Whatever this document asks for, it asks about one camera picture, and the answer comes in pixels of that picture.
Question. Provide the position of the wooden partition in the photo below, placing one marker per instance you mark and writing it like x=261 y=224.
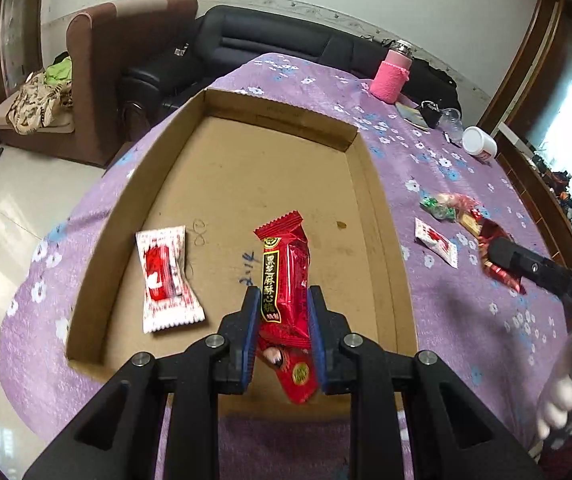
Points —
x=541 y=125

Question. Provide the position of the cardboard box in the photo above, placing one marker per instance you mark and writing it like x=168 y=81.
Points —
x=246 y=180

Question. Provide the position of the white plastic jar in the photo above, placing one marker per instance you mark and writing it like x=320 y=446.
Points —
x=478 y=142

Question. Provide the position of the pink clear candy bag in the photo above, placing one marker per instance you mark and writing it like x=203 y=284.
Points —
x=458 y=202

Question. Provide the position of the person's right hand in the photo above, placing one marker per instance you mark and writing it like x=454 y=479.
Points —
x=566 y=395

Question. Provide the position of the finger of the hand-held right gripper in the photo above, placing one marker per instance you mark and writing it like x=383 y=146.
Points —
x=521 y=260

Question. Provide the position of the yellow red snack packet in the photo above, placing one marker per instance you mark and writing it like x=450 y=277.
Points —
x=470 y=222

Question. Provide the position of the black leather sofa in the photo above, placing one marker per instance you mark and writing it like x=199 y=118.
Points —
x=266 y=45

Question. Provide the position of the long red snack bar packet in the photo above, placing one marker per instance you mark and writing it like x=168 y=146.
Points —
x=286 y=285

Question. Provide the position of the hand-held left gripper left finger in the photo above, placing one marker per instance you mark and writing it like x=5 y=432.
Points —
x=251 y=330

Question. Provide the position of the white red snack packet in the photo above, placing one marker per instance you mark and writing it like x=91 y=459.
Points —
x=166 y=280
x=436 y=241

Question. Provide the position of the red foil snack packet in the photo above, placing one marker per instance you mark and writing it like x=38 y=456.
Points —
x=498 y=234

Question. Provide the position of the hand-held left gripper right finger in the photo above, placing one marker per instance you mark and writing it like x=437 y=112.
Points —
x=316 y=332

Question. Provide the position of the purple floral tablecloth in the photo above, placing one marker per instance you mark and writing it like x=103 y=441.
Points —
x=466 y=320

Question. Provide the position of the small white lighter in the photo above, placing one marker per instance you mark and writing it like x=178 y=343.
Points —
x=449 y=137

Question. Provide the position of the green candy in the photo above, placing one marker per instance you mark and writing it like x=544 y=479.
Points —
x=437 y=207

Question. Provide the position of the black key pouch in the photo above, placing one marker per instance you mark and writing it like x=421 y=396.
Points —
x=432 y=112

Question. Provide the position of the brown armchair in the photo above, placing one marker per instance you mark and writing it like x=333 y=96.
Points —
x=111 y=65

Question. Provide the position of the flat snack packet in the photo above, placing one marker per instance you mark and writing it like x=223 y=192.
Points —
x=412 y=116

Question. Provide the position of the pink sleeved bottle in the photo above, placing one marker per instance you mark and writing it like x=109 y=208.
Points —
x=390 y=75

